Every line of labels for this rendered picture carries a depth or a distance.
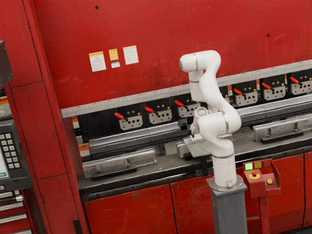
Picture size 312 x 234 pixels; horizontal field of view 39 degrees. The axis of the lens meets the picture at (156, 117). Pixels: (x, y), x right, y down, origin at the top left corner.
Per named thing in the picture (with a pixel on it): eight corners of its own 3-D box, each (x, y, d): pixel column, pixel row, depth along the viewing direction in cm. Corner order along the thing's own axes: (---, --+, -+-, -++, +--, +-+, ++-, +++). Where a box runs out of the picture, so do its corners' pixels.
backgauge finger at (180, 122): (185, 138, 306) (185, 132, 304) (178, 125, 330) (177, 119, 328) (202, 135, 308) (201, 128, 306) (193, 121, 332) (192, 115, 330)
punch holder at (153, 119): (150, 124, 290) (146, 101, 284) (148, 120, 298) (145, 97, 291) (172, 120, 291) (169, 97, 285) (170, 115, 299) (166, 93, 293)
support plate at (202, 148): (193, 158, 277) (193, 156, 277) (183, 141, 302) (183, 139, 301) (220, 152, 279) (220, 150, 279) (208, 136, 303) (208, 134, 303)
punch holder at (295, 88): (292, 95, 300) (291, 72, 294) (287, 91, 308) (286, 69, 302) (313, 91, 302) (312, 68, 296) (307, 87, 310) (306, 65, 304)
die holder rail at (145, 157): (85, 178, 297) (82, 166, 294) (85, 174, 303) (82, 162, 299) (157, 163, 302) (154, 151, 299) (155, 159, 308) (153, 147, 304)
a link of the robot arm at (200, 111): (205, 114, 284) (191, 117, 283) (207, 104, 272) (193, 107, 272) (209, 126, 280) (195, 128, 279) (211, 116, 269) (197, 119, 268)
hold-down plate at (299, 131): (263, 144, 305) (263, 139, 304) (260, 140, 310) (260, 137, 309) (303, 135, 308) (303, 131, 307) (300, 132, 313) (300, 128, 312)
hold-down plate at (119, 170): (93, 181, 293) (92, 177, 292) (92, 177, 298) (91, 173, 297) (136, 171, 296) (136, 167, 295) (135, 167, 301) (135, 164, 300)
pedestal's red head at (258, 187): (250, 198, 284) (248, 174, 277) (244, 185, 299) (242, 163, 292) (280, 194, 284) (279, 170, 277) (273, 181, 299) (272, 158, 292)
